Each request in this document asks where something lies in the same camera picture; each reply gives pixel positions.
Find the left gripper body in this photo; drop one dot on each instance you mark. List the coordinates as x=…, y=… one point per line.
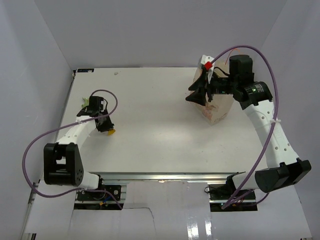
x=104, y=112

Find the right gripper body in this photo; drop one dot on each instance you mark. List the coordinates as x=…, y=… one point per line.
x=222, y=85

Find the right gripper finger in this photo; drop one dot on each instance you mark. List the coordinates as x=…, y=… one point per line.
x=199, y=82
x=198, y=97

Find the yellow snack packet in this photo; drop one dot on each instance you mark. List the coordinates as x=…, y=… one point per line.
x=111, y=132

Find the light green snack packet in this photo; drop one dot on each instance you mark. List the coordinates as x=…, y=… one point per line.
x=85, y=102

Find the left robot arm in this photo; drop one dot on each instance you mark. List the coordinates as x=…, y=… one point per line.
x=62, y=160

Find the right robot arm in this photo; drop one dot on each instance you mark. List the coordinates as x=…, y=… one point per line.
x=284, y=166

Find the beige paper bag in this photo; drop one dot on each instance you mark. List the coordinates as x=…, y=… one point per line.
x=219, y=107

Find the blue label sticker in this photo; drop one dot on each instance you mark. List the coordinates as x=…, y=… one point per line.
x=85, y=70

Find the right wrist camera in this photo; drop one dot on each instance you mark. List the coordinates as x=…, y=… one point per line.
x=205, y=63

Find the aluminium table frame rail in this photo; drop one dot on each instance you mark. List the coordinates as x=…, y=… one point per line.
x=159, y=136

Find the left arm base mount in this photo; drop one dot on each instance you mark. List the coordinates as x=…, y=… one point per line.
x=88, y=200

